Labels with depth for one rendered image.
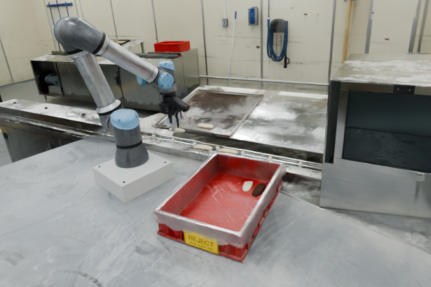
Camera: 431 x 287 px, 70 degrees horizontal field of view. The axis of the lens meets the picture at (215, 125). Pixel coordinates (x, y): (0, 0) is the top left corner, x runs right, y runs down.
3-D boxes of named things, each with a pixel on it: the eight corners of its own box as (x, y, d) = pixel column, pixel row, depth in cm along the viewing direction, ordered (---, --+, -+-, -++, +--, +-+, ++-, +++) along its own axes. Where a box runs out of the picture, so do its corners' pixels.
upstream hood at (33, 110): (-5, 113, 242) (-9, 103, 239) (18, 107, 257) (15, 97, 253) (107, 137, 183) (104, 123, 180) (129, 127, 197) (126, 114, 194)
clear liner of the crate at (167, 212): (152, 235, 105) (148, 211, 101) (215, 168, 145) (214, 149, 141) (244, 266, 90) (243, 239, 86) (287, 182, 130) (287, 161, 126)
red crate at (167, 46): (154, 51, 517) (152, 43, 512) (165, 48, 547) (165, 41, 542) (179, 51, 496) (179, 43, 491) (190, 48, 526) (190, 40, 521)
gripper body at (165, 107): (169, 109, 170) (166, 88, 165) (181, 111, 166) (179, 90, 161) (160, 114, 164) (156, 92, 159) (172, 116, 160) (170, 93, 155)
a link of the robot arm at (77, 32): (76, 9, 108) (179, 74, 140) (68, 10, 116) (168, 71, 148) (61, 39, 107) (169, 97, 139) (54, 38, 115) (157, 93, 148)
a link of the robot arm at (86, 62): (115, 141, 141) (53, 22, 114) (104, 132, 152) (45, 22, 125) (137, 128, 146) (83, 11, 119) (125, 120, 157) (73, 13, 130)
